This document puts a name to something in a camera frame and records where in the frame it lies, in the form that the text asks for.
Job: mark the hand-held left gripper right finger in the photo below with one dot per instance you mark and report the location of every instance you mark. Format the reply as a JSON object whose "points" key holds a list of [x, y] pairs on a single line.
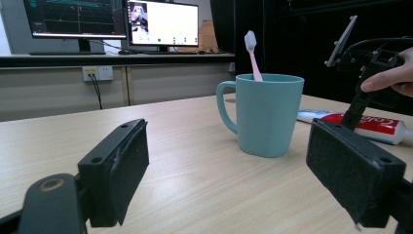
{"points": [[350, 169]]}

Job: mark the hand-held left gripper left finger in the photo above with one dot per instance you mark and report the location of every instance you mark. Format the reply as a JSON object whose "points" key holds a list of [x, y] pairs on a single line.
{"points": [[110, 169]]}

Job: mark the toothpaste tube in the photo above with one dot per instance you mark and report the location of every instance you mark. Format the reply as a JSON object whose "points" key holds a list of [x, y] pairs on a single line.
{"points": [[380, 126]]}

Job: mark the teal cup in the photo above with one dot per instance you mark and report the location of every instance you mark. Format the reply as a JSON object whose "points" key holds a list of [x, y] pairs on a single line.
{"points": [[269, 117]]}

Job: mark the pink toothbrush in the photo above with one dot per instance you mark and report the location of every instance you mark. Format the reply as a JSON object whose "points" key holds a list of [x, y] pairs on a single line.
{"points": [[255, 61]]}

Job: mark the black curtain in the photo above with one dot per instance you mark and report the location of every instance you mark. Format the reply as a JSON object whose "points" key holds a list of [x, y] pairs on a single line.
{"points": [[292, 39]]}

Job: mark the dark round table grommet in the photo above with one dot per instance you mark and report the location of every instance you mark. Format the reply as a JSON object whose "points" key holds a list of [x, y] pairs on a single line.
{"points": [[230, 100]]}

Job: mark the monitor with dark screen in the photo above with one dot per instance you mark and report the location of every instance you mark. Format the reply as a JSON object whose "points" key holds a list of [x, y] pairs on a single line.
{"points": [[74, 18]]}

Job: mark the monitor with white screen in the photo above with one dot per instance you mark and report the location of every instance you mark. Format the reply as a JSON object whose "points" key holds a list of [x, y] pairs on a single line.
{"points": [[168, 24]]}

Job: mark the brown cardboard box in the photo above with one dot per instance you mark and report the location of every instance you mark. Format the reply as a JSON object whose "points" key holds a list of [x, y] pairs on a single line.
{"points": [[207, 37]]}

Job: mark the white wall socket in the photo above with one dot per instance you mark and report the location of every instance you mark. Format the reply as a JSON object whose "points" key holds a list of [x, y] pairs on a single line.
{"points": [[104, 73]]}

